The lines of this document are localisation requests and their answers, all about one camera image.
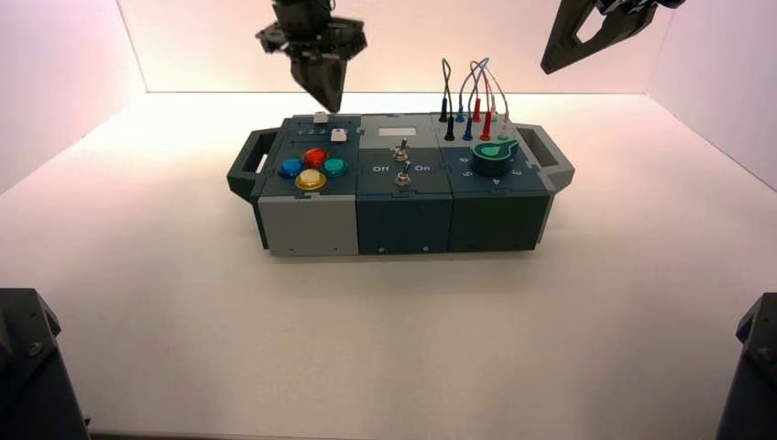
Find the teal dome push button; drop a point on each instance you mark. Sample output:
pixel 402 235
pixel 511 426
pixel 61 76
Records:
pixel 334 167

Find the white slider knob blue mark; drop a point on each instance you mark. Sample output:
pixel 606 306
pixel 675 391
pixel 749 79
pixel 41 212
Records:
pixel 339 135

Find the green rotary selector knob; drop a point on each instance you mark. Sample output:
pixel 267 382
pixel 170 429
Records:
pixel 490 161

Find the yellow dome push button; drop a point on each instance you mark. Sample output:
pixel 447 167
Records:
pixel 311 180

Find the red dome push button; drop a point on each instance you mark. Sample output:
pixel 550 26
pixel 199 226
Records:
pixel 315 158

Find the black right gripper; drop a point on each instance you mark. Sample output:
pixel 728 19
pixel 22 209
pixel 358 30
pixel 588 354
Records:
pixel 637 6

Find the small white slider knob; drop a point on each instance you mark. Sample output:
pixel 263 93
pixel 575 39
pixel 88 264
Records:
pixel 321 118

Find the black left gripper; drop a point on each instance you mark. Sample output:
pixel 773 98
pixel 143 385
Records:
pixel 309 33

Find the blue dome push button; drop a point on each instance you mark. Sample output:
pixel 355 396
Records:
pixel 291 168

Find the grey and blue control box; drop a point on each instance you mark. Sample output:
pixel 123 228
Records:
pixel 400 218

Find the white rectangular display window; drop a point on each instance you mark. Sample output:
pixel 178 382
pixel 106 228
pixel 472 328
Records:
pixel 397 132

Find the metal toggle switch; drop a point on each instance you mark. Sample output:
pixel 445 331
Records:
pixel 401 177
pixel 400 152

